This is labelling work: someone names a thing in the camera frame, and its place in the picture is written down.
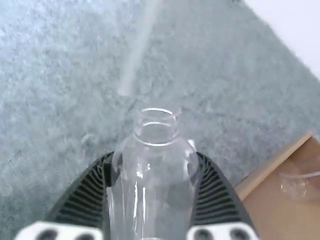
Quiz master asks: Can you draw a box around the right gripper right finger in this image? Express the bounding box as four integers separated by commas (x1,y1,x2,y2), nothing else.
186,151,258,240

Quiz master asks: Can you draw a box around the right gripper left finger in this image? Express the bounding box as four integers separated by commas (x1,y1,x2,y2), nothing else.
14,151,116,240

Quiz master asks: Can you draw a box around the cardboard box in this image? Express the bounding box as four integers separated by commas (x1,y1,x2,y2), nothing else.
234,131,320,240

